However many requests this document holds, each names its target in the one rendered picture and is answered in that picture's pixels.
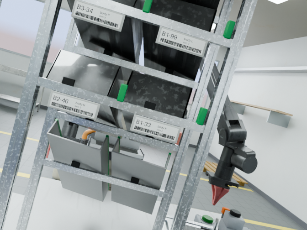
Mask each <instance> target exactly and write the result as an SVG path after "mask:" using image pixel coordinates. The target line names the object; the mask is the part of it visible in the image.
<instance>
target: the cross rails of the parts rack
mask: <svg viewBox="0 0 307 230"><path fill-rule="evenodd" d="M80 1H84V2H87V3H90V4H93V5H96V6H99V7H103V8H106V9H109V10H112V11H115V12H118V13H121V14H125V15H126V16H127V17H130V18H133V19H136V20H139V21H143V22H146V23H149V24H152V25H155V26H159V27H160V26H163V27H166V28H169V29H172V30H175V31H178V32H182V33H184V34H187V35H191V36H194V37H197V38H200V39H203V40H206V41H208V42H209V43H212V44H215V45H219V46H222V47H225V48H230V46H231V43H232V39H226V38H224V37H223V36H220V35H218V34H215V33H211V32H208V31H205V30H202V29H199V28H196V27H193V26H190V25H186V24H183V23H180V22H177V21H174V20H171V19H168V18H164V17H161V16H158V15H155V14H152V13H145V12H143V11H142V10H139V9H136V8H133V7H130V6H127V5H124V4H121V3H117V2H114V1H112V0H80ZM73 52H76V53H79V54H82V55H86V56H88V57H92V58H96V59H99V60H102V61H105V62H108V63H112V64H115V65H118V66H122V67H125V68H128V69H132V70H135V71H138V72H142V73H145V74H148V75H152V76H155V77H158V78H162V79H165V80H168V81H171V82H174V83H178V84H181V85H185V86H188V87H191V88H194V89H197V88H198V85H199V83H197V82H194V81H191V80H187V79H185V78H181V77H177V76H174V75H171V74H168V73H164V72H161V71H158V70H155V69H151V68H148V67H145V66H141V65H138V64H135V63H131V62H128V61H125V60H122V59H118V58H116V57H112V56H108V55H105V54H102V53H99V52H95V51H92V50H89V49H86V48H82V47H79V46H76V45H74V48H73ZM37 85H38V86H42V87H45V88H48V89H52V90H56V91H59V92H62V93H65V94H69V95H73V96H76V97H79V98H83V99H87V100H90V101H93V102H97V103H100V104H103V105H107V106H110V107H114V108H117V109H121V110H124V111H128V112H131V113H135V114H138V115H142V116H145V117H148V118H152V119H155V120H159V121H162V122H166V123H169V124H173V125H176V126H180V127H183V128H186V129H189V130H193V131H197V132H200V133H203V131H204V128H205V125H198V124H197V123H196V122H193V121H191V120H186V119H183V118H180V117H177V116H173V115H169V114H166V113H163V112H159V111H156V110H151V109H147V108H144V107H142V106H139V105H135V104H132V103H128V102H125V101H123V102H120V101H117V99H115V98H112V97H108V96H105V95H101V94H98V93H94V92H91V91H88V90H85V89H80V88H77V87H72V86H69V85H66V84H62V83H60V82H57V81H53V80H50V79H47V78H43V77H39V80H38V83H37ZM55 117H56V118H59V119H62V120H66V121H70V122H73V123H77V124H80V125H84V126H87V127H91V128H94V129H98V130H101V131H105V132H109V133H112V134H115V135H119V136H123V137H126V138H130V139H133V140H137V141H141V142H144V143H148V144H151V145H154V146H159V147H162V148H165V149H169V150H172V151H175V152H178V149H179V145H176V144H173V143H170V142H166V141H162V140H159V139H155V138H154V139H153V138H149V137H146V136H144V135H141V134H138V133H134V132H131V131H127V130H124V129H120V128H117V127H113V126H110V125H106V124H102V123H99V122H96V121H90V120H86V119H85V118H82V117H78V116H75V115H71V114H67V113H64V112H61V111H56V115H55Z"/></svg>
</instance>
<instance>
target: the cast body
mask: <svg viewBox="0 0 307 230"><path fill-rule="evenodd" d="M244 223H245V221H244V219H243V218H242V216H241V213H240V212H239V211H238V210H235V209H230V211H228V210H225V213H224V216H223V218H221V219H220V222H219V225H218V228H219V230H243V226H244Z"/></svg>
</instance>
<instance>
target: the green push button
mask: <svg viewBox="0 0 307 230"><path fill-rule="evenodd" d="M202 219H203V220H204V221H205V222H207V223H213V221H214V220H213V218H212V217H211V216H209V215H203V216H202Z"/></svg>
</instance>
